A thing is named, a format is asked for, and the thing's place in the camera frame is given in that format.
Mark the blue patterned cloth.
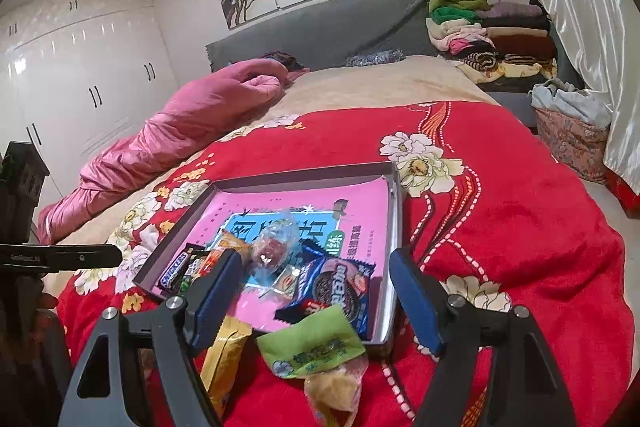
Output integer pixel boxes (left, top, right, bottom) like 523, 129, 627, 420
345, 49, 405, 68

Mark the blue chocolate bar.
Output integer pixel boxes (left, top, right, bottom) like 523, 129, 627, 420
156, 243, 195, 293

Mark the clear red candy packet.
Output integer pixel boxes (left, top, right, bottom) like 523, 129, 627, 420
245, 209, 301, 290

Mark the red cloth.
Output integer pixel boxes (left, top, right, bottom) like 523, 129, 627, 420
604, 167, 640, 210

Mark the yellow snack packet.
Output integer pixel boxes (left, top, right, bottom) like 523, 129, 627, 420
200, 314, 253, 420

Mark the pink quilt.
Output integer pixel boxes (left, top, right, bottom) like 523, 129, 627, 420
36, 58, 301, 245

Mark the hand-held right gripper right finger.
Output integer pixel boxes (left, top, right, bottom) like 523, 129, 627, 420
389, 248, 563, 427

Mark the white satin curtain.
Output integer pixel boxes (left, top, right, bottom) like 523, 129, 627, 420
510, 0, 640, 198

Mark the grey upholstered headboard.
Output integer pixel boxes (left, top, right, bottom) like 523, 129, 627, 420
205, 0, 436, 72

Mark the dark patterned pillow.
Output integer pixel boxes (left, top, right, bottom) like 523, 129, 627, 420
260, 51, 312, 74

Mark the clear printed snack packet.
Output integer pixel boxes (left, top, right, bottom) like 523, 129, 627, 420
201, 248, 224, 279

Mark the person's left hand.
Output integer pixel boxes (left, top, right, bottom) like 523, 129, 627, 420
30, 292, 60, 333

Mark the blue cookie packet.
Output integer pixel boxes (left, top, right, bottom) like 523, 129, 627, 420
274, 241, 377, 339

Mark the green cake packet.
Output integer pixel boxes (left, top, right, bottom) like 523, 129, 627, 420
256, 304, 370, 427

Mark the dark green snack packet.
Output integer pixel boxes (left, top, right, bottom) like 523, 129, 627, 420
179, 252, 211, 295

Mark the pink book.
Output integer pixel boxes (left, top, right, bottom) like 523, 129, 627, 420
150, 182, 393, 338

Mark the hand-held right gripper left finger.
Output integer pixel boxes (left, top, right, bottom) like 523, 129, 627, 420
59, 248, 244, 427

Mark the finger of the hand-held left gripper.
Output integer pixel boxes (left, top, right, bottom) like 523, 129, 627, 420
42, 244, 123, 276

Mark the red floral blanket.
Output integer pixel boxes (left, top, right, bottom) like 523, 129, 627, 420
55, 101, 636, 427

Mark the stack of folded clothes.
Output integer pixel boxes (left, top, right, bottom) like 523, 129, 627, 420
425, 0, 558, 82

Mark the white glossy wardrobe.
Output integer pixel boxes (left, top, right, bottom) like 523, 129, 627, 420
0, 0, 181, 208

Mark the grey crumpled cloth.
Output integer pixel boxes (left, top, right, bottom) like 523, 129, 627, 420
530, 78, 613, 128

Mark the grey shallow box tray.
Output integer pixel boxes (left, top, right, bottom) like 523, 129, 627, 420
132, 161, 405, 359

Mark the pink floral bag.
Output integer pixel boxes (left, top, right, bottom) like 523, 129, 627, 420
532, 104, 611, 185

